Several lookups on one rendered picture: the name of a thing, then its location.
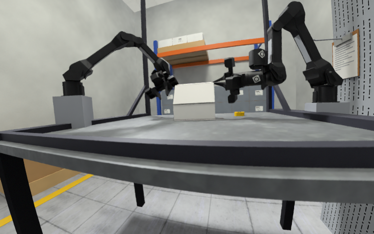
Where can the brown clipboard with paper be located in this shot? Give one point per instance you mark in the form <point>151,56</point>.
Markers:
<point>347,38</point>

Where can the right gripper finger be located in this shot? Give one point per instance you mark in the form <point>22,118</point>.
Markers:
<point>168,87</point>
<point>155,92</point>

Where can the white sheet of paper with printed lines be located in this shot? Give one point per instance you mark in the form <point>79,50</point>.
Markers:
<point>345,58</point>

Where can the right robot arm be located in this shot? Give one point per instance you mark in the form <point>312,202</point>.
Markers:
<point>83,68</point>

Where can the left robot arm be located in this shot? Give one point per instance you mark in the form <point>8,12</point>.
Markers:
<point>269,69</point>

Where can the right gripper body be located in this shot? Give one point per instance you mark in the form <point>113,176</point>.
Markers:
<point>172,80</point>

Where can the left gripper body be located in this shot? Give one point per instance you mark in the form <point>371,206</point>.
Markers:
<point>230,63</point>

